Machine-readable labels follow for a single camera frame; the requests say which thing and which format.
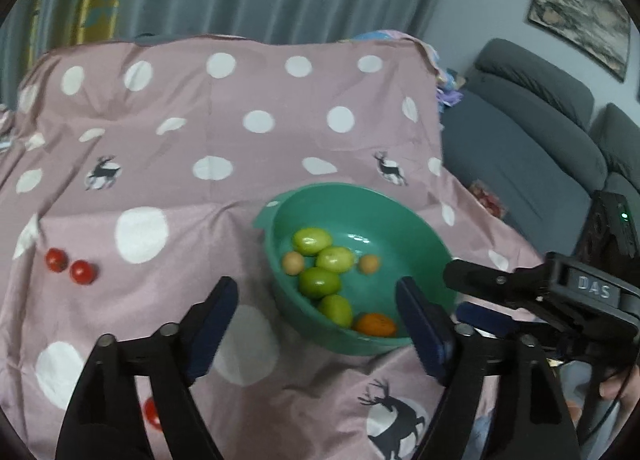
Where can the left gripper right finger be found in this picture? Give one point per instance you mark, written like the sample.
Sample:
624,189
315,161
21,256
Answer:
531,418

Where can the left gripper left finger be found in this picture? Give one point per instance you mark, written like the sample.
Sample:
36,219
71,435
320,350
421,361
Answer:
104,419

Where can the orange tangerine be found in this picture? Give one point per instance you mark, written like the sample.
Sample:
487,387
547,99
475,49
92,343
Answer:
375,324

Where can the small red tomato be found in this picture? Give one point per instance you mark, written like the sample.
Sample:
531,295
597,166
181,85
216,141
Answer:
83,272
56,260

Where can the small red tomato top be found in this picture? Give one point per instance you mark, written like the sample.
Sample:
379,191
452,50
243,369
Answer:
56,260

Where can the brown longan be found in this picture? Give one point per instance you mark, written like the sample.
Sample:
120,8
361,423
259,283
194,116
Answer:
293,263
369,264

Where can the large green tomato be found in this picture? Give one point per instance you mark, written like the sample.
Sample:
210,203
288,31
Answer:
337,259

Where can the green tomato pointed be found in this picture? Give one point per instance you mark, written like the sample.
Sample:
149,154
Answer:
315,283

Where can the person hand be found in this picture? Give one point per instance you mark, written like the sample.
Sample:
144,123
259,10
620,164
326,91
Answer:
625,385

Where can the red tomato front left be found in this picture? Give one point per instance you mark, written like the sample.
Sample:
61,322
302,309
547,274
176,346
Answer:
151,415

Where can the black device green light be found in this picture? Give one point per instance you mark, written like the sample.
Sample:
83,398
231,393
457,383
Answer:
609,239

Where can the red snack packet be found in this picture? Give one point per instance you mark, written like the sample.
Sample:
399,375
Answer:
489,200

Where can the grey sofa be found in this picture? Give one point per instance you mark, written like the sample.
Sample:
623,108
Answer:
523,129

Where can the green plastic basin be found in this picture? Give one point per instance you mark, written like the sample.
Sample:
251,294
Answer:
365,222

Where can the pink polka dot tablecloth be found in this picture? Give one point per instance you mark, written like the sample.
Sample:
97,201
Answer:
153,162

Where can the colourful bedding under cloth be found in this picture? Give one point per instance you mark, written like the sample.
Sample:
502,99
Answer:
448,83

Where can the framed wall painting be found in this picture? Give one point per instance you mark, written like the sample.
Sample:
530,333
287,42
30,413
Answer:
600,28

